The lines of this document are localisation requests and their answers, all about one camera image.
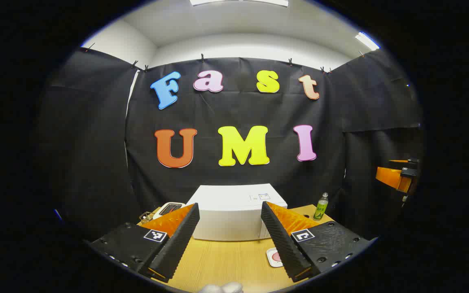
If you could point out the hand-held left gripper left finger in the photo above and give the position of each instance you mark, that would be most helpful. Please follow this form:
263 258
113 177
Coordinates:
177 244

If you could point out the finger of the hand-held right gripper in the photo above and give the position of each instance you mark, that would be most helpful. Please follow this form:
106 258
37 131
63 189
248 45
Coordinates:
391 177

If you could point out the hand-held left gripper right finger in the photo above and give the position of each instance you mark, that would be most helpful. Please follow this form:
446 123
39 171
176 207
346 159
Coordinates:
283 244

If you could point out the white square plate pink food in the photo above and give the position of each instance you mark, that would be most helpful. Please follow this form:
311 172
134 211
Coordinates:
275 257

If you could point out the white microwave oven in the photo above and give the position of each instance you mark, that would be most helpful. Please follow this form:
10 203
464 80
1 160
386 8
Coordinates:
230 211

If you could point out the white kitchen appliance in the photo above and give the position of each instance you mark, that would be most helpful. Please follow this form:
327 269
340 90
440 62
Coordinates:
164 211

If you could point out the green label drink bottle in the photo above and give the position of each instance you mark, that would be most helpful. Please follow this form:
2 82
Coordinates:
321 209

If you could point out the ceiling light panel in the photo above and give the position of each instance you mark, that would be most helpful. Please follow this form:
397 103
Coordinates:
367 40

